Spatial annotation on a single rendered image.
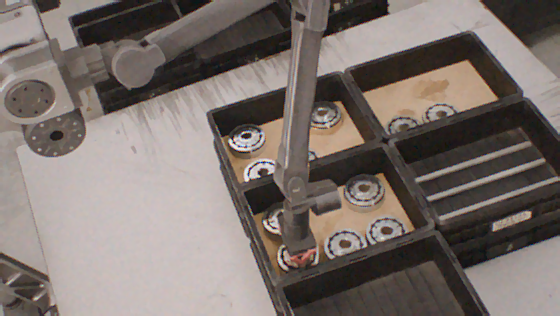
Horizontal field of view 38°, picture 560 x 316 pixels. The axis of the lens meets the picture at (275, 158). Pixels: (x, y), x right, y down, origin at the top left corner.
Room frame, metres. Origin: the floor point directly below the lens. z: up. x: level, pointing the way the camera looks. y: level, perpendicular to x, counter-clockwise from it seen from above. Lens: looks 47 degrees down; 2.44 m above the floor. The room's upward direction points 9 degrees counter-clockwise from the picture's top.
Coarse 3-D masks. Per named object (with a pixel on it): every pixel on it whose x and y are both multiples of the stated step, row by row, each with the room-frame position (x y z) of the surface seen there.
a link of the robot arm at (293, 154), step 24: (312, 0) 1.30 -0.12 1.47; (312, 24) 1.28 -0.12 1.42; (312, 48) 1.28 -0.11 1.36; (288, 72) 1.28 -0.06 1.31; (312, 72) 1.26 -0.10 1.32; (288, 96) 1.24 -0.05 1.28; (312, 96) 1.24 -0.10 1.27; (288, 120) 1.21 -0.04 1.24; (288, 144) 1.18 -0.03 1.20; (288, 168) 1.15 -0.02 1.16
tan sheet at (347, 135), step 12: (276, 120) 1.63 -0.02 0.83; (348, 120) 1.58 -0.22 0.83; (276, 132) 1.58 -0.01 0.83; (336, 132) 1.55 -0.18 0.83; (348, 132) 1.54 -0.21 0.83; (228, 144) 1.57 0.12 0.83; (276, 144) 1.54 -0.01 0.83; (312, 144) 1.52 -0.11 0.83; (324, 144) 1.51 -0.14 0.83; (336, 144) 1.50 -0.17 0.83; (348, 144) 1.49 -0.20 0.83; (264, 156) 1.50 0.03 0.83; (276, 156) 1.49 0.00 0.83; (240, 168) 1.47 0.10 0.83; (240, 180) 1.43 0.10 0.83
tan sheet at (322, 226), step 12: (384, 180) 1.35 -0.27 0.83; (384, 204) 1.27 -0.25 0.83; (396, 204) 1.26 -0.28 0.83; (312, 216) 1.27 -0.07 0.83; (324, 216) 1.26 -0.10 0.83; (336, 216) 1.26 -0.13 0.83; (348, 216) 1.25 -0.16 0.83; (360, 216) 1.25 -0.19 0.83; (372, 216) 1.24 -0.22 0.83; (396, 216) 1.23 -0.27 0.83; (312, 228) 1.23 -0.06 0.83; (324, 228) 1.23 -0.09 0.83; (336, 228) 1.22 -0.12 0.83; (360, 228) 1.21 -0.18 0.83; (408, 228) 1.19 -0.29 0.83; (264, 240) 1.22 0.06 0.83; (324, 240) 1.19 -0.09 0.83; (276, 252) 1.18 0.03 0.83; (276, 264) 1.14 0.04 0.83
